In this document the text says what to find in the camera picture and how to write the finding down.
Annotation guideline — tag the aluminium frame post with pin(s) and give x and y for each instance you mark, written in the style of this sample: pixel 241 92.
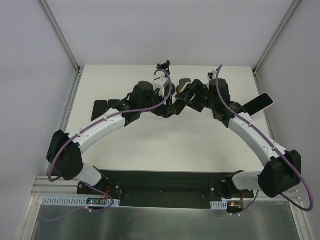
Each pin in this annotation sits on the aluminium frame post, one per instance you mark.
pixel 292 9
pixel 59 35

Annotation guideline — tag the phone with beige case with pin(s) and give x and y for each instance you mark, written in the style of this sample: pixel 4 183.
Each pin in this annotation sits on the phone with beige case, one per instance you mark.
pixel 185 99

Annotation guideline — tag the white cable duct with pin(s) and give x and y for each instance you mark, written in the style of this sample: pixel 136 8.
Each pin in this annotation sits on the white cable duct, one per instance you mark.
pixel 219 205
pixel 79 201

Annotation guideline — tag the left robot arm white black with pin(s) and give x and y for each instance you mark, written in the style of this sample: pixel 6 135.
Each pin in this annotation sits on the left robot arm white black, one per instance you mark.
pixel 65 153

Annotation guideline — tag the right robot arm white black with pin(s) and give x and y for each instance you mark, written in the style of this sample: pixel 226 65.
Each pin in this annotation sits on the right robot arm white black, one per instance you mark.
pixel 280 166

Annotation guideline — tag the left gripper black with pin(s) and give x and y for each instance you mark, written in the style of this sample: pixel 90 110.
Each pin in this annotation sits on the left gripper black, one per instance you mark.
pixel 166 108

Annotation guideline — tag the brown round base phone stand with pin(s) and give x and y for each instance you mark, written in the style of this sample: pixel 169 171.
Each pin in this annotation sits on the brown round base phone stand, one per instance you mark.
pixel 182 85

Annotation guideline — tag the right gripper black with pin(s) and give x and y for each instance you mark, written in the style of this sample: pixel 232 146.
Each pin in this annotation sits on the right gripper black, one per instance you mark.
pixel 189 93

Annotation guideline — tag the left white cable duct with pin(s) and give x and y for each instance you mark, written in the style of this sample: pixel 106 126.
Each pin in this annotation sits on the left white cable duct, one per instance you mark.
pixel 79 201

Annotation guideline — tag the black round base clamp stand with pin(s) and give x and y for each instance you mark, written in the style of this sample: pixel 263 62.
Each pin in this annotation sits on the black round base clamp stand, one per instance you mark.
pixel 163 70

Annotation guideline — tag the phone with clear case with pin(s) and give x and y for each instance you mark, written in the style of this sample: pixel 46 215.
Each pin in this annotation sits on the phone with clear case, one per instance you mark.
pixel 112 103

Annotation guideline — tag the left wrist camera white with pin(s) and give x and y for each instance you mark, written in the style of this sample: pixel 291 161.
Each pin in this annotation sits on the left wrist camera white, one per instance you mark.
pixel 160 84

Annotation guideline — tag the right aluminium frame post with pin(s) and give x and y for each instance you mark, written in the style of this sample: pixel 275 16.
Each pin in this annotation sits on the right aluminium frame post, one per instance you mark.
pixel 292 9

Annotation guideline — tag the black phone dark case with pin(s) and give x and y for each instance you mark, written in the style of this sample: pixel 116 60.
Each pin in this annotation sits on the black phone dark case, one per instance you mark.
pixel 99 108

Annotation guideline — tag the left aluminium frame post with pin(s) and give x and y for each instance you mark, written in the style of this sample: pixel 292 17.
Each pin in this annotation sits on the left aluminium frame post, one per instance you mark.
pixel 59 35

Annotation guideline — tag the phone with pink case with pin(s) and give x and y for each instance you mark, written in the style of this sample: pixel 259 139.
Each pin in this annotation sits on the phone with pink case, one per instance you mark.
pixel 258 104

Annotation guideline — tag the right white cable duct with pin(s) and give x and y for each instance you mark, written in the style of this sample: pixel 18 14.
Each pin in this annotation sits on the right white cable duct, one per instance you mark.
pixel 219 205

